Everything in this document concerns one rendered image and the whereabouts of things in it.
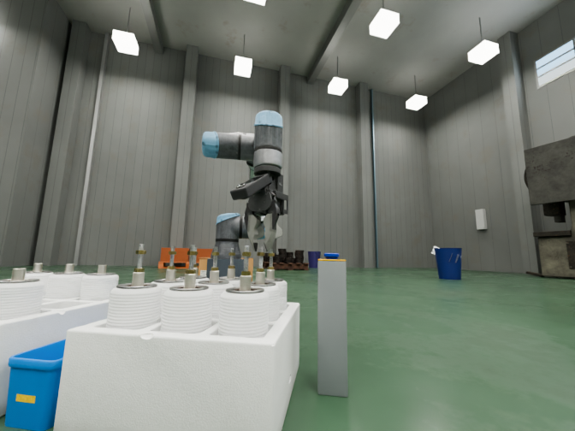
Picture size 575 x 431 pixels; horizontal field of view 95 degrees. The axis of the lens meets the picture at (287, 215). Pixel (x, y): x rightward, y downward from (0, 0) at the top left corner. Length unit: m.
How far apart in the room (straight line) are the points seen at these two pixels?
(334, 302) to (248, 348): 0.28
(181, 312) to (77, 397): 0.22
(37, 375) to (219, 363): 0.36
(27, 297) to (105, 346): 0.29
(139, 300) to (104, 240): 7.34
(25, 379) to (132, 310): 0.23
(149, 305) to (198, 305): 0.11
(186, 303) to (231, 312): 0.09
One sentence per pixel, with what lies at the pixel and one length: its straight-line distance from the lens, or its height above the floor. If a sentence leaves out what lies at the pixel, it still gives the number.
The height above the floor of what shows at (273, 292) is 0.24.
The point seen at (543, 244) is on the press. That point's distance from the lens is 7.07.
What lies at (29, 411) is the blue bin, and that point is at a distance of 0.76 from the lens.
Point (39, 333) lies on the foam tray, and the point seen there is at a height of 0.14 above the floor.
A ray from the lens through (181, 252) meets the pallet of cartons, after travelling 6.34.
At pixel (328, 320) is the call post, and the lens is 0.70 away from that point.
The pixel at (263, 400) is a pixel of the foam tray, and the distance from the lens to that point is 0.51.
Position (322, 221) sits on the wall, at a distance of 8.22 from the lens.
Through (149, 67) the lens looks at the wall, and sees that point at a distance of 9.33.
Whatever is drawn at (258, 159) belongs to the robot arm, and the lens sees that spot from 0.68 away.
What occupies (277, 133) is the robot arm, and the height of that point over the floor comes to 0.63.
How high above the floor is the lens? 0.32
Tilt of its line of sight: 9 degrees up
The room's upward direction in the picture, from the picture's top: 1 degrees clockwise
